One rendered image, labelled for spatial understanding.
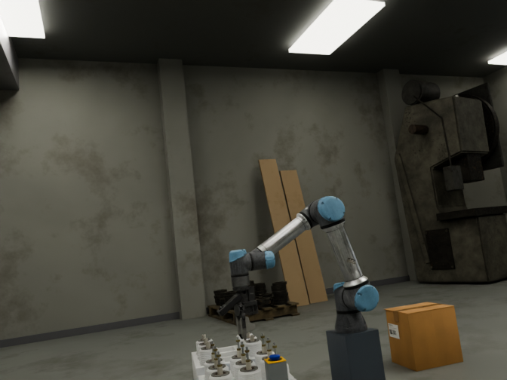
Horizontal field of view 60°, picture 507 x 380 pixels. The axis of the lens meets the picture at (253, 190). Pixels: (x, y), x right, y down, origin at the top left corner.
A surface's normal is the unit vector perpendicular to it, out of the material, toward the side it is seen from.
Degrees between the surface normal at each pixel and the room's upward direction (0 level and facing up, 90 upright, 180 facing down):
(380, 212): 90
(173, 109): 90
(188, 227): 90
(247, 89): 90
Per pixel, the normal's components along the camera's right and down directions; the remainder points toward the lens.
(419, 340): 0.25, -0.15
